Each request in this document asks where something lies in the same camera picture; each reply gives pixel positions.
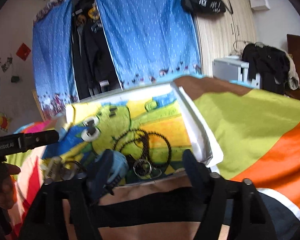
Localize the silver ring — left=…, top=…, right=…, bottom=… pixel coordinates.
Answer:
left=133, top=158, right=153, bottom=178

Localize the white paper gift bag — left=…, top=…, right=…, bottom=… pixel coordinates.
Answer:
left=249, top=0, right=270, bottom=11

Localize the yellow bear wall sticker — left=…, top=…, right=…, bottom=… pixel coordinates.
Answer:
left=0, top=112, right=12, bottom=132

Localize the person's left hand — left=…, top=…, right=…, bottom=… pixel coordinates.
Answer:
left=0, top=164, right=21, bottom=210

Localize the blue fabric wardrobe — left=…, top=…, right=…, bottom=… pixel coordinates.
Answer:
left=32, top=0, right=202, bottom=118

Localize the light blue wrist watch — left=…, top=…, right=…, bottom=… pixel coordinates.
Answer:
left=94, top=149, right=129, bottom=192

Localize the beige wooden wardrobe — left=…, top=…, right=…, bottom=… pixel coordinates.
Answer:
left=193, top=0, right=257, bottom=76

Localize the pile of dark clothes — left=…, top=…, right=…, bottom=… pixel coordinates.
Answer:
left=241, top=42, right=300, bottom=95

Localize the black beaded necklace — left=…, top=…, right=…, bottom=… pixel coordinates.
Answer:
left=112, top=128, right=173, bottom=170

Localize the painted cardboard box tray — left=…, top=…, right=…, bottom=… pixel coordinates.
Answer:
left=40, top=82, right=224, bottom=184

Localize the white small cabinet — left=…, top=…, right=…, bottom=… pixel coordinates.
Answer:
left=212, top=56, right=261, bottom=89

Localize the colourful cartoon bed blanket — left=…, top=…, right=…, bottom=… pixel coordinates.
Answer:
left=8, top=76, right=300, bottom=239

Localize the red square wall decoration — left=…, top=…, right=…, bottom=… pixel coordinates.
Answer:
left=16, top=43, right=31, bottom=61

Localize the dark hanging jacket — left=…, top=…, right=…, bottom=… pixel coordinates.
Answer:
left=71, top=0, right=120, bottom=99

